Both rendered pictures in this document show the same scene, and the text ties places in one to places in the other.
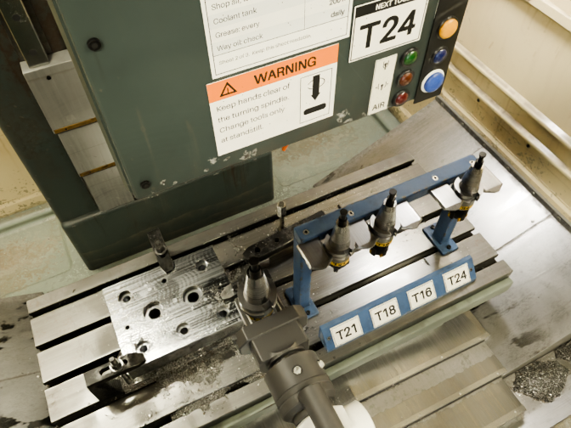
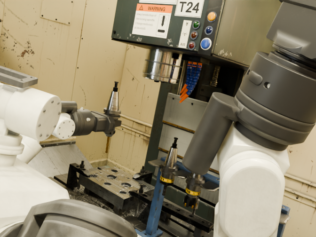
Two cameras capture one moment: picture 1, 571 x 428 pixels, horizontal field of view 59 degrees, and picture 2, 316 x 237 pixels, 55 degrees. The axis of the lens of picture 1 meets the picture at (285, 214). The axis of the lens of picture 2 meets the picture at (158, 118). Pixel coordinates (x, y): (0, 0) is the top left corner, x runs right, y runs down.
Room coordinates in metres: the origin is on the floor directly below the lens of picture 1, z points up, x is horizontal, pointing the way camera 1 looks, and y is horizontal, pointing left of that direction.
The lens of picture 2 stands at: (0.00, -0.97, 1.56)
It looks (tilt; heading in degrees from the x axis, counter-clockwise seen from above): 10 degrees down; 61
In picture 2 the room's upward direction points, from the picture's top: 11 degrees clockwise
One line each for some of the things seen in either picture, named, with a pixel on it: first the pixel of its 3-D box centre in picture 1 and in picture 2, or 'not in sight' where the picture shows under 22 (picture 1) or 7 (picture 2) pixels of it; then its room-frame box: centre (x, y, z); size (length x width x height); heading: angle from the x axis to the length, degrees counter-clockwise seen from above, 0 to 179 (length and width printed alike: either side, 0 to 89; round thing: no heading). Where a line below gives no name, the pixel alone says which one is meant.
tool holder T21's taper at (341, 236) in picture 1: (341, 232); (171, 156); (0.57, -0.11, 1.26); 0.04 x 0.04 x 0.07
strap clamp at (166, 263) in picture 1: (162, 256); (141, 179); (0.70, 0.32, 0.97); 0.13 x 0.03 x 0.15; 26
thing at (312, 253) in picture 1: (315, 255); (157, 163); (0.54, -0.06, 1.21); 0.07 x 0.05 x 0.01; 26
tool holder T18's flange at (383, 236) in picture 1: (384, 225); (195, 180); (0.61, -0.21, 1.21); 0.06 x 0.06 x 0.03
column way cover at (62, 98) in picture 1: (154, 121); (194, 146); (1.00, 0.35, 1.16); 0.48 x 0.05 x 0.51; 116
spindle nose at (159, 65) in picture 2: not in sight; (162, 66); (0.60, 0.16, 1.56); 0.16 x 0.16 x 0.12
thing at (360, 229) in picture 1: (362, 235); (182, 174); (0.59, -0.16, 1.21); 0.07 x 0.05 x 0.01; 26
